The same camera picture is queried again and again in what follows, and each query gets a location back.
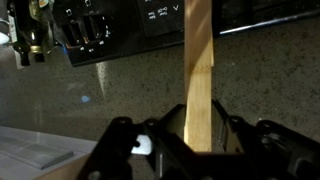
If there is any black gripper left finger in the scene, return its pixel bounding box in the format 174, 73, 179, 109
76, 117, 157, 180

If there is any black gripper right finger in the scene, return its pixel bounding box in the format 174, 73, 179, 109
213, 100, 320, 180

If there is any wooden spoon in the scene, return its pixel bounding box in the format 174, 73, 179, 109
184, 0, 213, 152

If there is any black stove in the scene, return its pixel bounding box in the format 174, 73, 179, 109
52, 0, 320, 67

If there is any dark glass bottle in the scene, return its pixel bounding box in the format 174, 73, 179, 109
7, 0, 47, 66

